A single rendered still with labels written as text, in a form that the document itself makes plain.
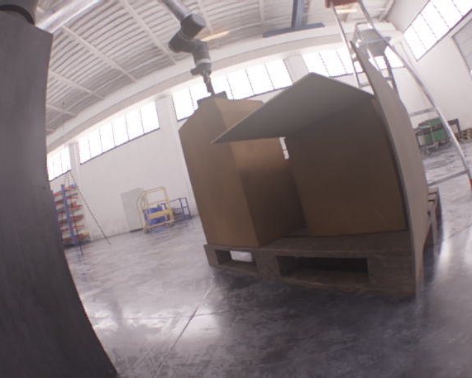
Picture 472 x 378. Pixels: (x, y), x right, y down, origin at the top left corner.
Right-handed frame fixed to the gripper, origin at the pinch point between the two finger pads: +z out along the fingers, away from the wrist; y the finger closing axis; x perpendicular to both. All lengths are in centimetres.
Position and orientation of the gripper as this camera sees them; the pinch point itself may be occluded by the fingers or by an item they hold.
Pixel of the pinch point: (212, 96)
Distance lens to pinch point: 140.0
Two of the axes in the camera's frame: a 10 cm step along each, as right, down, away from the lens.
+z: 2.7, 9.6, -0.3
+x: -9.5, 2.7, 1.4
